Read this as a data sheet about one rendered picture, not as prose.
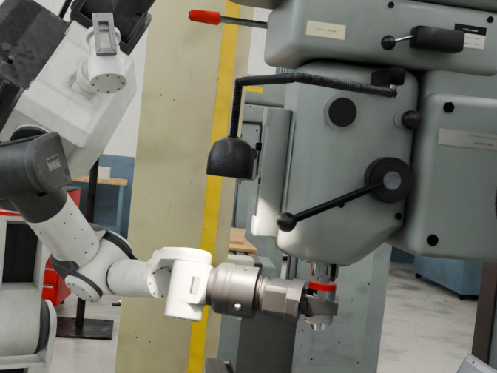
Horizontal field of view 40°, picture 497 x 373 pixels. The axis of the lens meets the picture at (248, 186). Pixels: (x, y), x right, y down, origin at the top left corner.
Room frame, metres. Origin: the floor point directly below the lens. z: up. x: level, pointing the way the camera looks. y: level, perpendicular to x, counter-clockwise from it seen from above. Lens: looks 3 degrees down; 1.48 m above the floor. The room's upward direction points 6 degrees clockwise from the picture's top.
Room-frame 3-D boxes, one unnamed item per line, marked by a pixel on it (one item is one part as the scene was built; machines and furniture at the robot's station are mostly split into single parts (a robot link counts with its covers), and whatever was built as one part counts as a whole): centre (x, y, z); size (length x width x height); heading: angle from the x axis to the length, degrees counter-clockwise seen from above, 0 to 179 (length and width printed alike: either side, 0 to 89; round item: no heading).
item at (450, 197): (1.19, -0.34, 1.47); 0.24 x 0.19 x 0.26; 10
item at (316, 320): (1.16, -0.14, 1.23); 0.05 x 0.05 x 0.06
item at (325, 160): (1.16, -0.15, 1.47); 0.21 x 0.19 x 0.32; 10
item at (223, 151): (1.07, 0.03, 1.47); 0.07 x 0.07 x 0.06
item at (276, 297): (1.18, -0.05, 1.23); 0.13 x 0.12 x 0.10; 171
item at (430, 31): (1.04, -0.23, 1.66); 0.12 x 0.04 x 0.04; 100
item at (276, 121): (1.14, -0.03, 1.45); 0.04 x 0.04 x 0.21; 10
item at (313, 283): (1.16, -0.14, 1.26); 0.05 x 0.05 x 0.01
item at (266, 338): (1.57, -0.08, 1.06); 0.22 x 0.12 x 0.20; 178
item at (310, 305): (1.13, -0.14, 1.23); 0.06 x 0.02 x 0.03; 81
